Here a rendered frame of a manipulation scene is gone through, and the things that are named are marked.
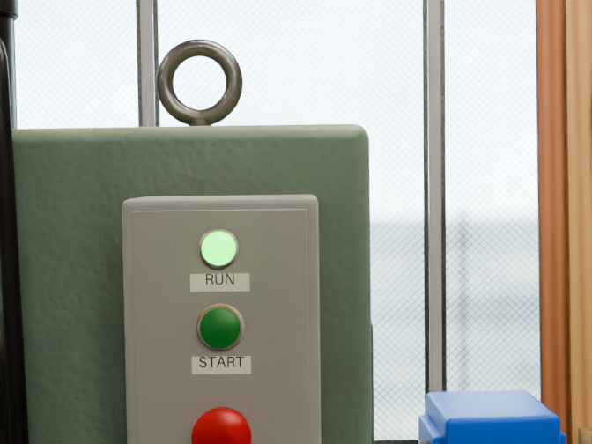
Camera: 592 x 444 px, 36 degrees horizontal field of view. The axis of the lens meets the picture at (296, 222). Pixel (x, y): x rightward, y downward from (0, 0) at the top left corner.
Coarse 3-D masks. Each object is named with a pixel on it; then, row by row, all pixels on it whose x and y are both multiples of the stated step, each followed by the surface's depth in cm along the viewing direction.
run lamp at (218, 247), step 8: (208, 232) 45; (216, 232) 45; (224, 232) 45; (200, 240) 45; (208, 240) 45; (216, 240) 45; (224, 240) 45; (232, 240) 45; (200, 248) 45; (208, 248) 45; (216, 248) 45; (224, 248) 45; (232, 248) 45; (208, 256) 45; (216, 256) 45; (224, 256) 45; (232, 256) 45; (208, 264) 45; (216, 264) 45; (224, 264) 45
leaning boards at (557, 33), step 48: (576, 0) 175; (576, 48) 175; (576, 96) 175; (576, 144) 175; (576, 192) 175; (576, 240) 174; (576, 288) 174; (576, 336) 174; (576, 384) 174; (576, 432) 174
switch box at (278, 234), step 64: (128, 256) 46; (192, 256) 45; (256, 256) 45; (128, 320) 46; (192, 320) 46; (256, 320) 46; (128, 384) 46; (192, 384) 46; (256, 384) 46; (320, 384) 46
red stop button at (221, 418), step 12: (216, 408) 45; (228, 408) 45; (204, 420) 45; (216, 420) 45; (228, 420) 45; (240, 420) 45; (192, 432) 45; (204, 432) 45; (216, 432) 45; (228, 432) 45; (240, 432) 45
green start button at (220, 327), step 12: (204, 312) 45; (216, 312) 45; (228, 312) 45; (204, 324) 45; (216, 324) 45; (228, 324) 45; (240, 324) 45; (204, 336) 45; (216, 336) 45; (228, 336) 45; (240, 336) 45; (216, 348) 45; (228, 348) 45
